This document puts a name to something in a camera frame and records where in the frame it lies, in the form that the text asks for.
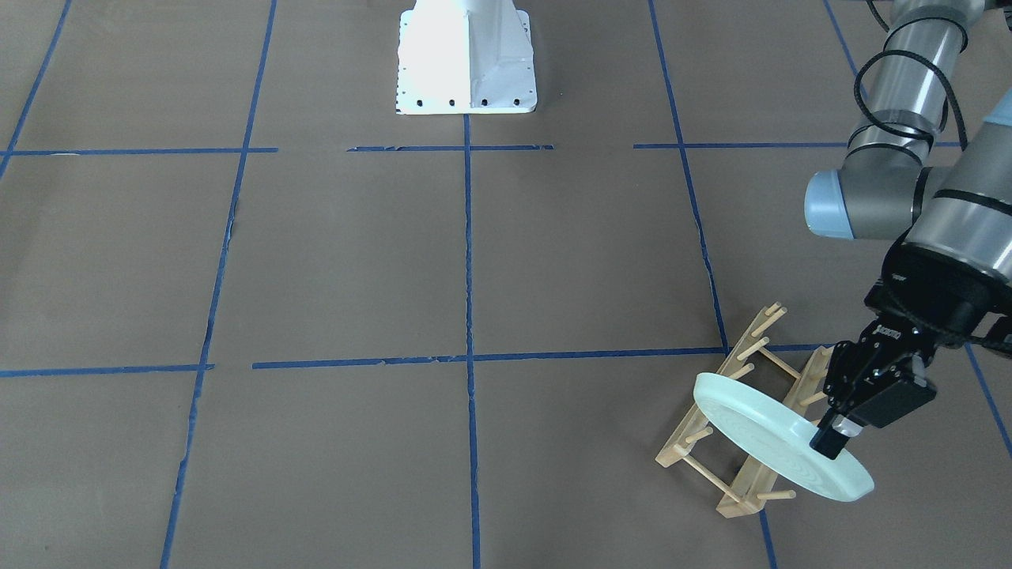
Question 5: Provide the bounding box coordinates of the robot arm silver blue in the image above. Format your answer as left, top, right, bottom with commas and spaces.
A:
805, 1, 1011, 460

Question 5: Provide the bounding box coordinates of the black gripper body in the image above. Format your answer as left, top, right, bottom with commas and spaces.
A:
821, 316, 938, 431

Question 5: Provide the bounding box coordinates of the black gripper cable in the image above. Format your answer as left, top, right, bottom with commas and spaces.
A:
852, 0, 969, 151

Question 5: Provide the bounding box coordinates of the light green round plate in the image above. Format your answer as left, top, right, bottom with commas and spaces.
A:
693, 372, 875, 502

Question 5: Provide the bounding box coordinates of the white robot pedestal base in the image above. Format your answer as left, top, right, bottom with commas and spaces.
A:
395, 1, 538, 115

